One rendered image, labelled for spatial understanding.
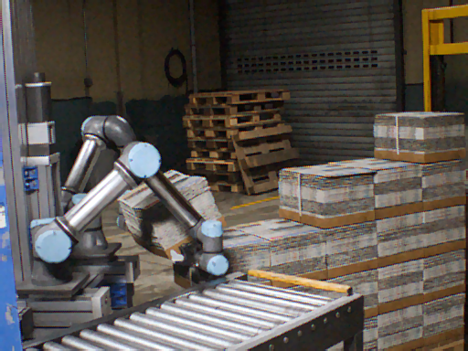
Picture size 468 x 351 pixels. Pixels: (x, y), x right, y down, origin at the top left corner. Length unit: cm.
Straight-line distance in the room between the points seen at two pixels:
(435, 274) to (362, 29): 731
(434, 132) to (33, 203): 190
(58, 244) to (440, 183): 195
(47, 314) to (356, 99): 855
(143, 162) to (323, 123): 875
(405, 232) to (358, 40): 737
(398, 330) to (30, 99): 202
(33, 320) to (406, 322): 182
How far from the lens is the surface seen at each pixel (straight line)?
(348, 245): 334
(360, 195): 334
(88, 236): 311
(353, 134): 1085
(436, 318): 381
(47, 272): 265
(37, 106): 286
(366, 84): 1068
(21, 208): 284
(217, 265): 265
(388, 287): 355
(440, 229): 371
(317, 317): 221
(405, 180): 351
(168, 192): 270
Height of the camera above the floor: 151
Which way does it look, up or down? 8 degrees down
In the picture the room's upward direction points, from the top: 3 degrees counter-clockwise
